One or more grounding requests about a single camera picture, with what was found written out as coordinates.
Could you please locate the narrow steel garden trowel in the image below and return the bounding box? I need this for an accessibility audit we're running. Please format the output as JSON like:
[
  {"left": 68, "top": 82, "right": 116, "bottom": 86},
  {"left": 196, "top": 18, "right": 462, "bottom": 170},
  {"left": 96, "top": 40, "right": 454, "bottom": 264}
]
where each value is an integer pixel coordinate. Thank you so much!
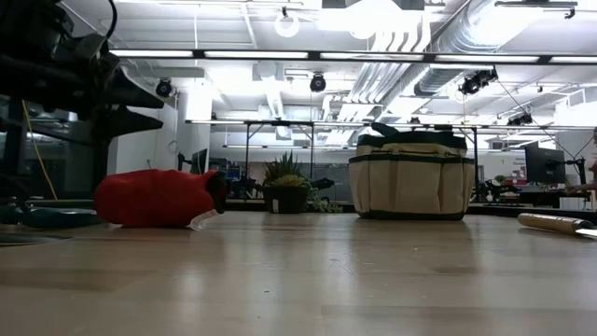
[{"left": 517, "top": 212, "right": 597, "bottom": 238}]

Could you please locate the black ceiling track light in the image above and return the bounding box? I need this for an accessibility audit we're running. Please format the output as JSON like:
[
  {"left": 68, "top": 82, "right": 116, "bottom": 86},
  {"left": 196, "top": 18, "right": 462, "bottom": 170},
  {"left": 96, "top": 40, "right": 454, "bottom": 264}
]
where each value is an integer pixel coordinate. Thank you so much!
[{"left": 458, "top": 67, "right": 499, "bottom": 97}]

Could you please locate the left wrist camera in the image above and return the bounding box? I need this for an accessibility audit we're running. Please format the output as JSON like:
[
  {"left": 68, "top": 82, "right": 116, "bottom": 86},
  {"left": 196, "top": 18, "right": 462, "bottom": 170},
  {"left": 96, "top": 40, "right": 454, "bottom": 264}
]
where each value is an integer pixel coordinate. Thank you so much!
[{"left": 46, "top": 27, "right": 113, "bottom": 71}]

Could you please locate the beige green gardening bag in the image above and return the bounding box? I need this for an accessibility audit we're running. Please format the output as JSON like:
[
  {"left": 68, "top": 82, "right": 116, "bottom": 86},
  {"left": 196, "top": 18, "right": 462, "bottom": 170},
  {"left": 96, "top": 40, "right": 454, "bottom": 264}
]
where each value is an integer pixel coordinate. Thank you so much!
[{"left": 348, "top": 121, "right": 476, "bottom": 221}]

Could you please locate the small black computer monitor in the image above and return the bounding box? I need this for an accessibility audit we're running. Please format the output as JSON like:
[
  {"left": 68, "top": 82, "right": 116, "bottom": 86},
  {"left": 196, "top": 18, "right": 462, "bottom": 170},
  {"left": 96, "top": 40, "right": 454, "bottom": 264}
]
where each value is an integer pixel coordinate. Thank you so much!
[{"left": 186, "top": 147, "right": 209, "bottom": 176}]

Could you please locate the long LED light bar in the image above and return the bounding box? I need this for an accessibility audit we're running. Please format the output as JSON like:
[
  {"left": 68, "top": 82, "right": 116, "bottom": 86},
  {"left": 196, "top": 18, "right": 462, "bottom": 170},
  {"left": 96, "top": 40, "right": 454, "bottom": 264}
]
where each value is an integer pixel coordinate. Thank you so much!
[{"left": 107, "top": 48, "right": 597, "bottom": 66}]

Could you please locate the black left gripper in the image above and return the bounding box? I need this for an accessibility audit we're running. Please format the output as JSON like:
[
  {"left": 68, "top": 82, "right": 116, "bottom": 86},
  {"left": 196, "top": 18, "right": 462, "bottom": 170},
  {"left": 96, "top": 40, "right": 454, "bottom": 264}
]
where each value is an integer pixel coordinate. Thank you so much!
[{"left": 0, "top": 46, "right": 165, "bottom": 138}]

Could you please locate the red knit garden glove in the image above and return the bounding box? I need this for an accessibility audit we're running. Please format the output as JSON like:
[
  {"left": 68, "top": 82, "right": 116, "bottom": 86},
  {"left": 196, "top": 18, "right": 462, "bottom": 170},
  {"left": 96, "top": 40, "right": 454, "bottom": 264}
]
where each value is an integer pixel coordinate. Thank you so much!
[{"left": 92, "top": 168, "right": 229, "bottom": 232}]

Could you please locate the silver ventilation duct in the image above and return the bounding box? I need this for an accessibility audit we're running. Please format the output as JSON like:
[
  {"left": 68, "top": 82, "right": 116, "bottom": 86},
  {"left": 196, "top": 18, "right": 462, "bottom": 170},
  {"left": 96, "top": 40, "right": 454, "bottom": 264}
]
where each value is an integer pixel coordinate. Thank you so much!
[{"left": 412, "top": 0, "right": 519, "bottom": 97}]

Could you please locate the potted succulent plant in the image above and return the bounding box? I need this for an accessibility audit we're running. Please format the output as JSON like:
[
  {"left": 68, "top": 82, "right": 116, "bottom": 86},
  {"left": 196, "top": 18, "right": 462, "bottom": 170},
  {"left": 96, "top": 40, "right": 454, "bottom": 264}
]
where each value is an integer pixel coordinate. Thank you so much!
[{"left": 261, "top": 149, "right": 344, "bottom": 215}]

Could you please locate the large black computer monitor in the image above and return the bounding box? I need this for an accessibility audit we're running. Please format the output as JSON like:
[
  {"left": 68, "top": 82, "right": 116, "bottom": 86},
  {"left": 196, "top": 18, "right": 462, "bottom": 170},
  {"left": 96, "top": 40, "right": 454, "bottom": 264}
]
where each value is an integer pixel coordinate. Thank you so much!
[{"left": 524, "top": 141, "right": 567, "bottom": 185}]

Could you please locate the white round ceiling fixture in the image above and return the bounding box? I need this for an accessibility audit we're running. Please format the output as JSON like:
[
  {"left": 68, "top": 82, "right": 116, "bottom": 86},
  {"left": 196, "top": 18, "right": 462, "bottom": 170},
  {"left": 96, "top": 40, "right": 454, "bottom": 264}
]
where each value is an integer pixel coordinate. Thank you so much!
[{"left": 273, "top": 9, "right": 300, "bottom": 39}]

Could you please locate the black camera cable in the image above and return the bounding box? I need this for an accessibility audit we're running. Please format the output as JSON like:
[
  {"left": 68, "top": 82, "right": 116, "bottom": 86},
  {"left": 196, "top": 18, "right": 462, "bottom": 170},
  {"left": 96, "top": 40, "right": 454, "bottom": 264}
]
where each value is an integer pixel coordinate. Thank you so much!
[{"left": 104, "top": 0, "right": 118, "bottom": 43}]

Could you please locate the yellow cable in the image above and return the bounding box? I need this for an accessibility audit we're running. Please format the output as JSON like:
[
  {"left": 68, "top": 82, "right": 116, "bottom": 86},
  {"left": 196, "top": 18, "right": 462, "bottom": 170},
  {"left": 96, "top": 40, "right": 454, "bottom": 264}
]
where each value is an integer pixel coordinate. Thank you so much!
[{"left": 21, "top": 100, "right": 60, "bottom": 202}]

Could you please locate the background rig frame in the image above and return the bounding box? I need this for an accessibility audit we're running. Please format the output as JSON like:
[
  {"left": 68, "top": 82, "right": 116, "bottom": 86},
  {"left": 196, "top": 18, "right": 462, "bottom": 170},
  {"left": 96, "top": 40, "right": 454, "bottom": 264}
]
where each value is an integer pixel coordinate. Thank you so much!
[{"left": 185, "top": 119, "right": 481, "bottom": 206}]

